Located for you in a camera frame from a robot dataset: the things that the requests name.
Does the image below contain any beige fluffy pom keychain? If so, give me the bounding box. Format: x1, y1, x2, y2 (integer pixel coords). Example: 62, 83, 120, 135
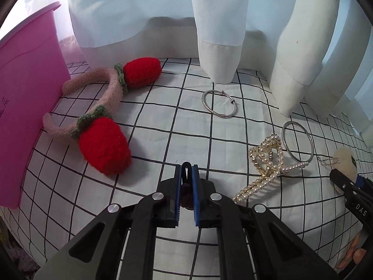
317, 146, 358, 183

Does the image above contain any pearl hair claw clip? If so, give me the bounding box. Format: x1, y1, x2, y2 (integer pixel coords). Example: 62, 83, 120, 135
231, 133, 314, 204

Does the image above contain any pink strawberry plush headband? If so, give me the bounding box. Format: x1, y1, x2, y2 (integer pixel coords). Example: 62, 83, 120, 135
42, 57, 162, 176

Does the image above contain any large silver bangle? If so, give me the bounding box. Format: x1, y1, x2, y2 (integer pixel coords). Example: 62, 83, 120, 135
281, 120, 315, 165

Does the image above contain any small silver bangle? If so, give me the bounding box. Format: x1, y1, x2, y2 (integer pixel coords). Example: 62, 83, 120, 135
201, 90, 238, 119

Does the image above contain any white grid tablecloth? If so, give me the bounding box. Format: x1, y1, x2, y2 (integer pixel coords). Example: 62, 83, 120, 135
1, 60, 372, 279

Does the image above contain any white curtain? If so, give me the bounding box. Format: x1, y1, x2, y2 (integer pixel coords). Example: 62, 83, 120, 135
4, 0, 372, 146

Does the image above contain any pink plastic tub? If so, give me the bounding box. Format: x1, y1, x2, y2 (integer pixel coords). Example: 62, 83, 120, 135
1, 2, 70, 209

